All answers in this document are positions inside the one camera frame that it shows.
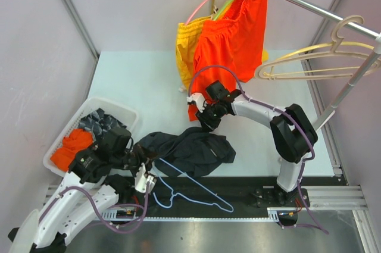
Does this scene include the orange shorts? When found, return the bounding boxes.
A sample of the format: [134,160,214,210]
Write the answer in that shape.
[187,0,268,121]

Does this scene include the yellow hanger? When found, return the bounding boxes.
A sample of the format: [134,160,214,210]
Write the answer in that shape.
[255,41,373,80]

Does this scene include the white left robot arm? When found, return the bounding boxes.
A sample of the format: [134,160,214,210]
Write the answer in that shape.
[8,128,157,252]

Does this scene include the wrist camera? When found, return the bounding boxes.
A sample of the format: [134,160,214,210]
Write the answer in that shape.
[186,92,205,109]
[135,163,157,193]

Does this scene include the orange cloth in basket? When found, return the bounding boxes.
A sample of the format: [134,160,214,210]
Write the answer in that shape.
[50,129,93,172]

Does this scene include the dark navy shorts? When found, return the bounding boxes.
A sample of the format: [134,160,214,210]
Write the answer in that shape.
[138,127,236,178]

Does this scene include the patterned dark clothes in basket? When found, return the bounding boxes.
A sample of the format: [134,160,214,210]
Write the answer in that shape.
[78,108,127,140]

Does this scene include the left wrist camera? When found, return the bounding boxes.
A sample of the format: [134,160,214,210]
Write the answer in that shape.
[135,163,157,193]

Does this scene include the white plastic basket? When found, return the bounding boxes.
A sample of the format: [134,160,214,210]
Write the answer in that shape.
[43,97,139,177]

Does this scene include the yellow shorts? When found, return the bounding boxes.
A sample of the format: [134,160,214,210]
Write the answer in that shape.
[176,17,269,92]

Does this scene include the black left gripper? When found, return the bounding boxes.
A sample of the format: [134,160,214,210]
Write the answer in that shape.
[112,143,158,179]

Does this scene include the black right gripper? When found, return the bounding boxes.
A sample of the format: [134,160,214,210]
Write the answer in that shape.
[196,101,224,134]

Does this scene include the blue wire hanger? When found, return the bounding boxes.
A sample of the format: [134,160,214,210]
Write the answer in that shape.
[153,157,235,214]

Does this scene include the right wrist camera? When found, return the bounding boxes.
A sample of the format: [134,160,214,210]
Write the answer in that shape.
[186,92,205,109]

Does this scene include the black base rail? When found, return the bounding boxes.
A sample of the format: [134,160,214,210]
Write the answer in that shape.
[107,175,312,226]

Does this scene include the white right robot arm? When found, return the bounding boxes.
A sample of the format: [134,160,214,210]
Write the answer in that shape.
[187,80,318,206]

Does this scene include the beige wooden hanger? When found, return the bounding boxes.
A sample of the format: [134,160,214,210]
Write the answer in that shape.
[255,15,373,80]

